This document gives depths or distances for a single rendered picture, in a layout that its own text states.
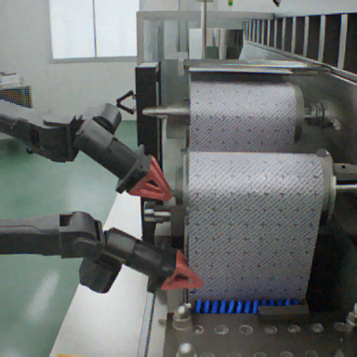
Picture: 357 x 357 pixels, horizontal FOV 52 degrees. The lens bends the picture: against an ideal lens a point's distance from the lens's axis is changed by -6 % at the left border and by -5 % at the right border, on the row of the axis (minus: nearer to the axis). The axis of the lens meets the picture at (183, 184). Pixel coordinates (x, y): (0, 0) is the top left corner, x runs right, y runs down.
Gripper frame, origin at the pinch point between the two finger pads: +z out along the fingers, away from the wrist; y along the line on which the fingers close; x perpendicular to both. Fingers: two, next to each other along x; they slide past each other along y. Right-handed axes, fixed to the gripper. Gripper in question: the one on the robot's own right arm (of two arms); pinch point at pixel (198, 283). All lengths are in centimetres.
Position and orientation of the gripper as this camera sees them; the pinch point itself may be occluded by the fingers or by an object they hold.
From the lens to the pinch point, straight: 76.3
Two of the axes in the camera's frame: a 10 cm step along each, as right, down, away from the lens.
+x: 4.8, -8.0, -3.6
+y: -0.3, 4.0, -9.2
